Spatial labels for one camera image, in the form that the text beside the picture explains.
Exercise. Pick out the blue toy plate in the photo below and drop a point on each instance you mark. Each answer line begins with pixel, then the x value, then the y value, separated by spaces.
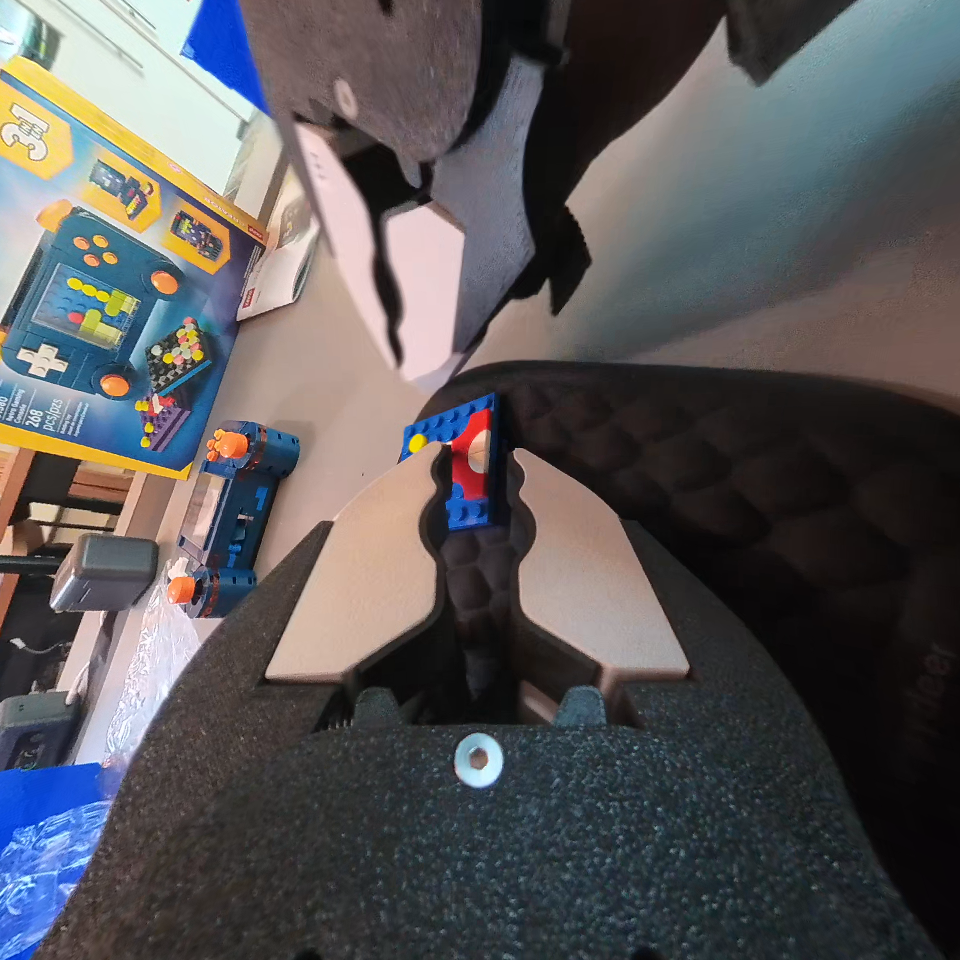
pixel 469 513

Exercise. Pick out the toy handheld game console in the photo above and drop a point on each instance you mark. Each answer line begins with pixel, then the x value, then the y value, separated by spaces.
pixel 240 517

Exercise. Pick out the clear plastic bag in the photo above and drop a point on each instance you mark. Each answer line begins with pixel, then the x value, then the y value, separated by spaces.
pixel 150 660

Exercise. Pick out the red white toy tiles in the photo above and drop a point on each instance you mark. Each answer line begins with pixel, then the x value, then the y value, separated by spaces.
pixel 465 473

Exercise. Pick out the colourful toy set box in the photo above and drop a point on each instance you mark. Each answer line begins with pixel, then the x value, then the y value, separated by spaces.
pixel 112 300

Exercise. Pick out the yellow round stud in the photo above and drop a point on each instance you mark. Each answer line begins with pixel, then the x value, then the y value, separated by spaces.
pixel 419 442

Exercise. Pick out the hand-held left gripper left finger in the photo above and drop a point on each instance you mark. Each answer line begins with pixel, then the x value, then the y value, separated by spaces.
pixel 360 592

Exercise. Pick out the instruction booklet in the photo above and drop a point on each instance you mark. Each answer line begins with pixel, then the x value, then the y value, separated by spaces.
pixel 274 284

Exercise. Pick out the small dark blue box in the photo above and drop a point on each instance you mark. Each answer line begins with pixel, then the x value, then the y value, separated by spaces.
pixel 106 573

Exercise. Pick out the wooden desk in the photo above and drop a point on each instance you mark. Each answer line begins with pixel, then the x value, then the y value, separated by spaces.
pixel 15 479

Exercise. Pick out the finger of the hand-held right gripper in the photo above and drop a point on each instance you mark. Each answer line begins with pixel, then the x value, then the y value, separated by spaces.
pixel 337 217
pixel 431 292

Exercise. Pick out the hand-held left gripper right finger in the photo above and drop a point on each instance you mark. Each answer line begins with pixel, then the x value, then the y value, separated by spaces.
pixel 600 592

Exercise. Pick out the blue plastic bin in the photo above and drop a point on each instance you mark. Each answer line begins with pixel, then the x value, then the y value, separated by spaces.
pixel 226 45
pixel 45 794

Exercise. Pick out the black foam-lined case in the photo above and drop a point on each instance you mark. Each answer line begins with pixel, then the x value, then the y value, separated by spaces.
pixel 713 465

